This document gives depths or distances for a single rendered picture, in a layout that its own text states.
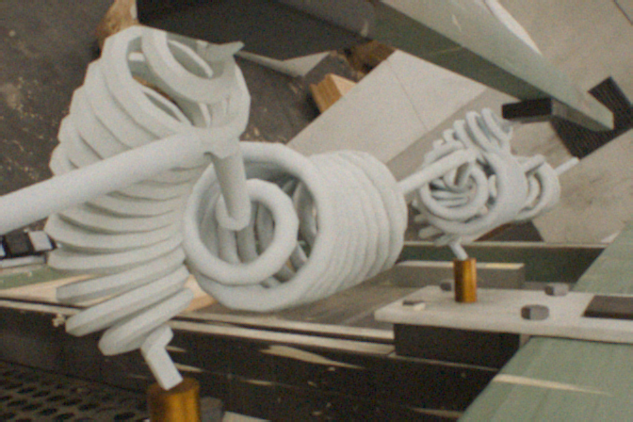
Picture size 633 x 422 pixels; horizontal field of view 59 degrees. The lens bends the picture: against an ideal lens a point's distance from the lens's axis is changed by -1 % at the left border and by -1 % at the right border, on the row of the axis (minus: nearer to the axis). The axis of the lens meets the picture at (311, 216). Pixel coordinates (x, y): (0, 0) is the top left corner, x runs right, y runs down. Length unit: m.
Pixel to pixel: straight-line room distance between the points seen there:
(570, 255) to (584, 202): 7.83
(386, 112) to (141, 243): 3.38
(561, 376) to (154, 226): 0.21
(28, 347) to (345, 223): 0.59
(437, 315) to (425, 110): 3.05
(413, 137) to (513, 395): 3.16
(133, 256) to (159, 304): 0.02
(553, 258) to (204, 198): 1.07
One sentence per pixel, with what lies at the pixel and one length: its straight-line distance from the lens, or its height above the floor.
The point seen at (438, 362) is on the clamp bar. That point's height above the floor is 1.81.
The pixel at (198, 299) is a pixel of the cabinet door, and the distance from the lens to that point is 1.00.
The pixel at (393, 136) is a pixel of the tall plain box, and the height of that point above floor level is 0.89.
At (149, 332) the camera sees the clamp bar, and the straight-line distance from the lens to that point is 0.19.
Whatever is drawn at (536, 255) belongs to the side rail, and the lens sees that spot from 1.25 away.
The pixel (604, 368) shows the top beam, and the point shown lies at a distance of 0.32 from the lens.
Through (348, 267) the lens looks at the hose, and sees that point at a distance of 0.23.
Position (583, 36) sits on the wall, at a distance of 9.56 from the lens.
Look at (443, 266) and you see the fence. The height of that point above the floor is 1.61.
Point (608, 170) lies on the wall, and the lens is 9.05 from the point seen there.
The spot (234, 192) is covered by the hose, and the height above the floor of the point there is 1.91.
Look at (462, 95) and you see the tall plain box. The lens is 3.33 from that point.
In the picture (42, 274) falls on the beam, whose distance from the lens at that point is 1.39.
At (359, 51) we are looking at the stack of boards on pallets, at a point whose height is 0.18.
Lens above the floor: 2.00
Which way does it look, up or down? 30 degrees down
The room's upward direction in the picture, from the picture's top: 53 degrees clockwise
